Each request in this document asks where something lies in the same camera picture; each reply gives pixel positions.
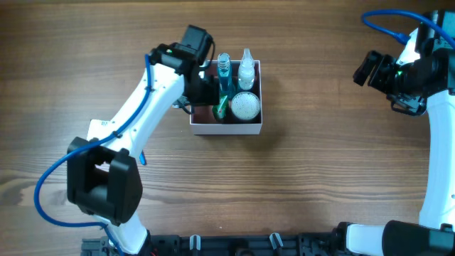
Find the white pink-lined box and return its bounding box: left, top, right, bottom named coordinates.
left=190, top=60, right=263, bottom=135

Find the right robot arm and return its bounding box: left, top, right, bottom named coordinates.
left=331, top=9, right=454, bottom=255

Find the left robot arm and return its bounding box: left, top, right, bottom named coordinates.
left=67, top=25, right=220, bottom=255

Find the green soap box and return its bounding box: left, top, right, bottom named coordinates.
left=212, top=95, right=229, bottom=122

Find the teal mouthwash bottle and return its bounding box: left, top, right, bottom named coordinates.
left=217, top=53, right=235, bottom=100

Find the clear spray bottle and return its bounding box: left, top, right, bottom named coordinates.
left=237, top=48, right=255, bottom=91

